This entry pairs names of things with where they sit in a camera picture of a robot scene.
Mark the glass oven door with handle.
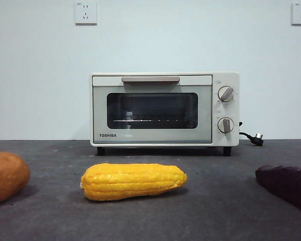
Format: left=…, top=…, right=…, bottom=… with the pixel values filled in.
left=92, top=74, right=213, bottom=144

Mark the purple eggplant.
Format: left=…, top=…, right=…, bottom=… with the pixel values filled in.
left=255, top=165, right=301, bottom=215

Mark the beige round oven knob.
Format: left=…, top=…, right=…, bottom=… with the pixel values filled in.
left=217, top=85, right=235, bottom=102
left=217, top=116, right=235, bottom=134

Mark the white Toshiba toaster oven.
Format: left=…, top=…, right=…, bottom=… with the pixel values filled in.
left=90, top=72, right=240, bottom=157

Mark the yellow corn cob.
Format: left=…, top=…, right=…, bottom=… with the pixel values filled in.
left=79, top=163, right=188, bottom=201

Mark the brown potato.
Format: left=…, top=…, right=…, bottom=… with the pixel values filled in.
left=0, top=152, right=31, bottom=206

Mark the metal wire oven rack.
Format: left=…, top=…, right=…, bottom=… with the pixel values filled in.
left=113, top=115, right=195, bottom=124

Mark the black power cable with plug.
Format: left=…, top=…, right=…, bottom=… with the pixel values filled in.
left=238, top=121, right=264, bottom=146

